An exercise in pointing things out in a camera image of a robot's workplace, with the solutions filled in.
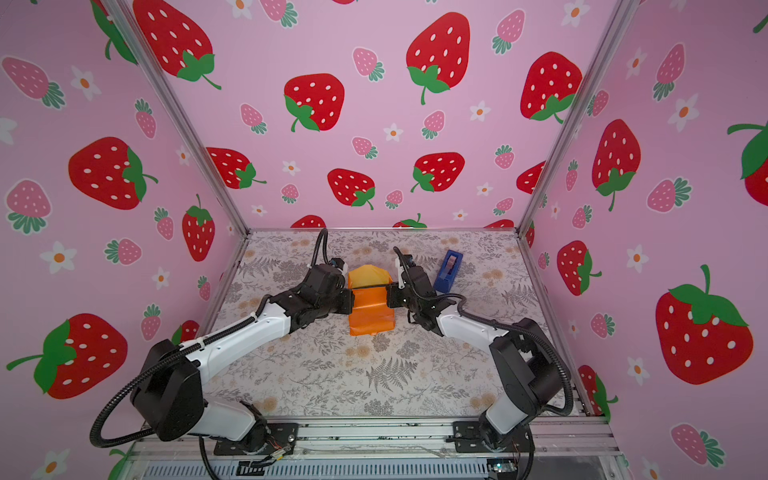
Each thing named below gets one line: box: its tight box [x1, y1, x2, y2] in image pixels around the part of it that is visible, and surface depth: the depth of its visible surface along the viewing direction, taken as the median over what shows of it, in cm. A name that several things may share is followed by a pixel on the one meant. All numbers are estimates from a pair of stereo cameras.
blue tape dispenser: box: [434, 250, 463, 293], surface depth 106 cm
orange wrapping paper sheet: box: [348, 264, 395, 336], surface depth 92 cm
